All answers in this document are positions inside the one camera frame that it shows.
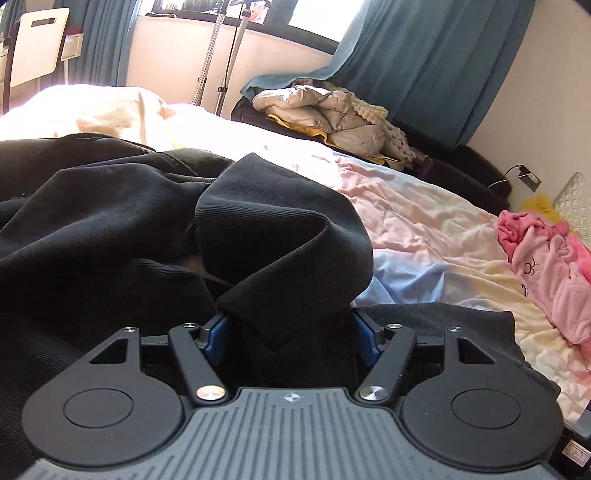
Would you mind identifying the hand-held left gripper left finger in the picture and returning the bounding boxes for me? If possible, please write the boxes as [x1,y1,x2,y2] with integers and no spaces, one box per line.
[88,314,230,409]

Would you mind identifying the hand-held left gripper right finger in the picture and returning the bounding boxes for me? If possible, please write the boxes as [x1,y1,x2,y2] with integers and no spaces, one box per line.
[352,308,493,408]

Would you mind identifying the black sweatshirt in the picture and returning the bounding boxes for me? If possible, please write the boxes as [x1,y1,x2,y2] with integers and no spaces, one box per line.
[0,134,562,480]

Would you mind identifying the pastel bed sheet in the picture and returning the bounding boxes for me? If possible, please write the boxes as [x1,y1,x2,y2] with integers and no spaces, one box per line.
[0,104,591,423]

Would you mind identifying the pink plush garment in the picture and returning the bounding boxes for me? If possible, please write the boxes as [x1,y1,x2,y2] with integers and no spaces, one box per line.
[496,210,591,347]

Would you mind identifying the cream bobble knit blanket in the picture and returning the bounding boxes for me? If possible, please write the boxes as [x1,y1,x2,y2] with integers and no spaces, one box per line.
[355,99,414,162]

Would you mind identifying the yellow cloth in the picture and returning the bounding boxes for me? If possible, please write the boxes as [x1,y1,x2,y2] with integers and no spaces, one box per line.
[519,194,566,227]

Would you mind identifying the beige puffer jacket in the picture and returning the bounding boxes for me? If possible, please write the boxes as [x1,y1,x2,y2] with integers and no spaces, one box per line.
[252,85,393,160]

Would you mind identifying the white quilted headboard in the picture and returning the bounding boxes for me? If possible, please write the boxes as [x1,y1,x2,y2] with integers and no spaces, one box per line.
[551,172,591,238]

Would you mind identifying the smooth metal stand pole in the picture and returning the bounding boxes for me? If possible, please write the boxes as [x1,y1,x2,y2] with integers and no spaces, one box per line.
[215,0,254,114]

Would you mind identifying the wide teal curtain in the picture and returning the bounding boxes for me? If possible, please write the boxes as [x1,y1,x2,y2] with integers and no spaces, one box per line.
[242,0,536,146]

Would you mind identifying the narrow teal curtain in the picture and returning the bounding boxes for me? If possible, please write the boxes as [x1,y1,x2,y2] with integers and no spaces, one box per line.
[69,0,138,88]

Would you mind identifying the window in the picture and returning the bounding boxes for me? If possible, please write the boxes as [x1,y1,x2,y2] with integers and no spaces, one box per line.
[154,0,370,54]

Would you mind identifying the white chair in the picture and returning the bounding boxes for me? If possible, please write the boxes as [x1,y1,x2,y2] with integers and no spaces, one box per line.
[0,7,71,116]

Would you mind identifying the wall socket with plug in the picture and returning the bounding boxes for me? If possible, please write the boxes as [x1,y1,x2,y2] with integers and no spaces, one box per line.
[488,164,542,193]

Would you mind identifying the ribbed metal hose pole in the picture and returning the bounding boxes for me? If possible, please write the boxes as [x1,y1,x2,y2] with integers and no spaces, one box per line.
[191,0,229,107]

